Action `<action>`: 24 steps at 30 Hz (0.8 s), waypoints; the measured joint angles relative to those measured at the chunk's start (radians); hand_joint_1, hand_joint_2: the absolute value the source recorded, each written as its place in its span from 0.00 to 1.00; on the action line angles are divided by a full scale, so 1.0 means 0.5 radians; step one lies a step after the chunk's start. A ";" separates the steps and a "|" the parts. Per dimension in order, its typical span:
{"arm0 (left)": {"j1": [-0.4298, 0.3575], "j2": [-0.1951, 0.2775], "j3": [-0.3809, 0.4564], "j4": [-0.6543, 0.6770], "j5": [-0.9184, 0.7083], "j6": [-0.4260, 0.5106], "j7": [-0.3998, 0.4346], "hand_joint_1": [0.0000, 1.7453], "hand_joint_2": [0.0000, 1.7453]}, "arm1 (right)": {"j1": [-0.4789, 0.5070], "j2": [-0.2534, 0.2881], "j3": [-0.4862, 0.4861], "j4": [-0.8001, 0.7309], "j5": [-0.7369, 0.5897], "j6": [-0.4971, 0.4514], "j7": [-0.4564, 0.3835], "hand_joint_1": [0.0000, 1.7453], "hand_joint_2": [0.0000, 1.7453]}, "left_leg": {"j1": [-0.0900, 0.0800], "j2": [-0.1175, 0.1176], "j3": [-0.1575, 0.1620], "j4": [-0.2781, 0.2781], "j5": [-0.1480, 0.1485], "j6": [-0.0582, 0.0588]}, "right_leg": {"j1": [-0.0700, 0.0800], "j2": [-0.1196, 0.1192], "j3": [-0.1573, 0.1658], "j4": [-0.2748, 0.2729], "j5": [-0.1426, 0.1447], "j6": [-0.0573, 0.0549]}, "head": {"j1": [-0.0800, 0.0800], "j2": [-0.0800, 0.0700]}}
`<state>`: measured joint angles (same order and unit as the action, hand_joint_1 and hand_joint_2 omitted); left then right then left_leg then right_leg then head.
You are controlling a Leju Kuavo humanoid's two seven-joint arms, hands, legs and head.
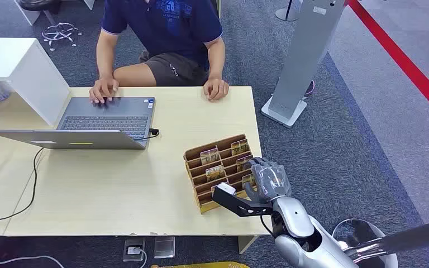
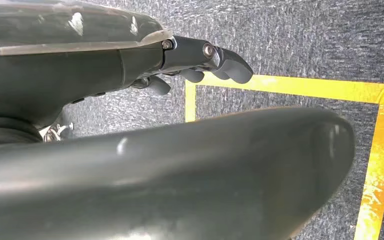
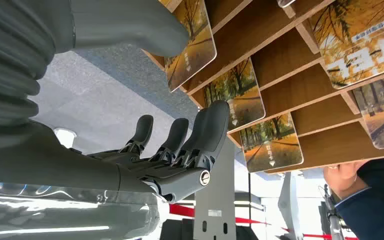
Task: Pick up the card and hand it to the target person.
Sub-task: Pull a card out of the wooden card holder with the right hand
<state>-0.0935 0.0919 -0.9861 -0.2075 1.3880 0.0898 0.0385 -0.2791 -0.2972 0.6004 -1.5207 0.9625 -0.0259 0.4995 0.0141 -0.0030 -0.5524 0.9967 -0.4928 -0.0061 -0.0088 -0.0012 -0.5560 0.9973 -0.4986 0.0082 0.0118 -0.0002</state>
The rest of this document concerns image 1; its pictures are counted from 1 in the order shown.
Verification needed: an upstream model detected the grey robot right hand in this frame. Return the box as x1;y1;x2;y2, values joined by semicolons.
244;157;292;205

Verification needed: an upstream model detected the wooden card holder rack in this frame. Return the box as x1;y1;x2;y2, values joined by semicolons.
183;133;261;214

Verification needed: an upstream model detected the person's left hand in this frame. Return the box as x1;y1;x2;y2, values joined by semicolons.
203;76;230;102

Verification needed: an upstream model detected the person's hand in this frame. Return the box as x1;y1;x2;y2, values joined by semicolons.
89;76;120;104
203;76;230;102

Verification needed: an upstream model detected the person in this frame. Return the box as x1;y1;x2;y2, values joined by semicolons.
89;0;230;104

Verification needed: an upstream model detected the person's right hand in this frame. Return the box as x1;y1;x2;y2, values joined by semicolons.
89;76;120;104

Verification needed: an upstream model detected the wooden table leg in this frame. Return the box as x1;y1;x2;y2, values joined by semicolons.
237;235;260;255

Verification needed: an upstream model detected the dark round base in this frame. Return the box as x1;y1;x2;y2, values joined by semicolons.
303;79;316;98

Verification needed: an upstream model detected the yellow object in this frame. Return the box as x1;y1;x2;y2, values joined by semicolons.
150;261;250;268

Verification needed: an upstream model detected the grey floor socket cover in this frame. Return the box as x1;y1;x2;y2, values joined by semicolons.
153;236;176;259

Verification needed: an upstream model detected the grey kiosk stand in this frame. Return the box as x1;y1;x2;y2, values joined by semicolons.
261;0;349;128

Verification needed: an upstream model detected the floor socket with plug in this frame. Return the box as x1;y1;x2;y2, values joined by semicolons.
122;237;146;262

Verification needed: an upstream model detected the grey stanchion base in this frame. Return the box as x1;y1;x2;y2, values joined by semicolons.
275;0;304;22

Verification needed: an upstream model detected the red barrier belt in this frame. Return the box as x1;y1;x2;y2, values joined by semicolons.
347;0;429;128

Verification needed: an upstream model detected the grey open laptop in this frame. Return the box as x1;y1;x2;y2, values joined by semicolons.
0;97;157;151

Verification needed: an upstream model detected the black office chair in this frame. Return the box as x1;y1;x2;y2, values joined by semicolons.
18;0;83;52

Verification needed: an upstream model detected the white desk shelf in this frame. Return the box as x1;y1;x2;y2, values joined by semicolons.
0;37;71;127

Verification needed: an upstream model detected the white furniture leg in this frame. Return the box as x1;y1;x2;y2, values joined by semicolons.
13;0;41;26

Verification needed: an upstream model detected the black camera bracket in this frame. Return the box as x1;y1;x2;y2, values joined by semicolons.
212;186;274;218

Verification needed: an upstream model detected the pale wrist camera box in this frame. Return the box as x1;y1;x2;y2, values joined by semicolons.
217;182;237;195

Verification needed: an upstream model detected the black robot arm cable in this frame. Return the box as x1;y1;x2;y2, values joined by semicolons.
260;214;277;237

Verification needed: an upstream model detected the black laptop charger cable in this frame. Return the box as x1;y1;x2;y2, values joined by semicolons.
135;128;160;141

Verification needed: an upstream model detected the short white plug cable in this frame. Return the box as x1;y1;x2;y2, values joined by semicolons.
136;248;148;268

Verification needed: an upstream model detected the long black cable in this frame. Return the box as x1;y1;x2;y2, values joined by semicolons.
0;147;45;224

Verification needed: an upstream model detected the long white floor cable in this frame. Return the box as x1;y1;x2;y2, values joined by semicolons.
0;255;65;268

